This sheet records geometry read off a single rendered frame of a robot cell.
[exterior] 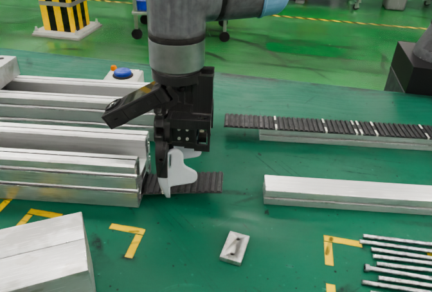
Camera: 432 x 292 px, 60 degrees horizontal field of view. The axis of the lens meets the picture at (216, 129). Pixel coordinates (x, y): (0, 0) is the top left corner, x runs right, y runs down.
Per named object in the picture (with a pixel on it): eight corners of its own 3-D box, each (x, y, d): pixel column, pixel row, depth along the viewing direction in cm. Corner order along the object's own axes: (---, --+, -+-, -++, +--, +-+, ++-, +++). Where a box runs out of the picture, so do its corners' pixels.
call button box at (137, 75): (145, 92, 95) (143, 68, 92) (135, 110, 87) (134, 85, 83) (114, 90, 95) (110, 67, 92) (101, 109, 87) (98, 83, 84)
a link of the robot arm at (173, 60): (141, 44, 47) (155, 25, 54) (144, 78, 49) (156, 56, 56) (202, 47, 46) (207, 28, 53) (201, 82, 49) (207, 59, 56)
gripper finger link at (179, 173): (195, 208, 58) (197, 153, 55) (157, 206, 58) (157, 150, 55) (197, 198, 61) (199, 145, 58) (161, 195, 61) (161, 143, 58)
